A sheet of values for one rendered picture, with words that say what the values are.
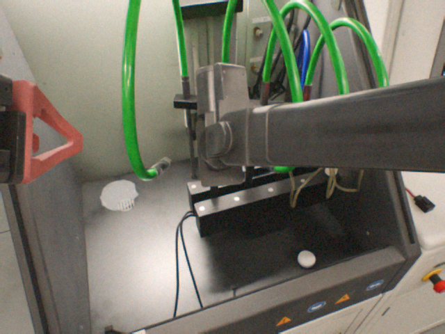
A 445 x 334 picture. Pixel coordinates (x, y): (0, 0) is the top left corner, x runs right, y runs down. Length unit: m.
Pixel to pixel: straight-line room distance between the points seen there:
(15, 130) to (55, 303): 0.40
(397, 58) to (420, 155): 0.57
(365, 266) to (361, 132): 0.51
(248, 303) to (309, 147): 0.42
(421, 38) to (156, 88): 0.58
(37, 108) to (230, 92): 0.22
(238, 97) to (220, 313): 0.38
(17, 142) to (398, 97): 0.23
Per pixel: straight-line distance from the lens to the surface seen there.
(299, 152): 0.28
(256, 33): 0.85
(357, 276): 0.71
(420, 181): 0.88
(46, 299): 0.61
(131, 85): 0.38
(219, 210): 0.71
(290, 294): 0.66
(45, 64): 0.83
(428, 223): 0.80
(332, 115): 0.26
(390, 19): 0.74
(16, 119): 0.25
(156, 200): 0.93
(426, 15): 0.80
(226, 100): 0.40
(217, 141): 0.34
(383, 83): 0.57
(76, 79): 0.84
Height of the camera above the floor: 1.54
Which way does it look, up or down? 45 degrees down
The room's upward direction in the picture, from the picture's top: straight up
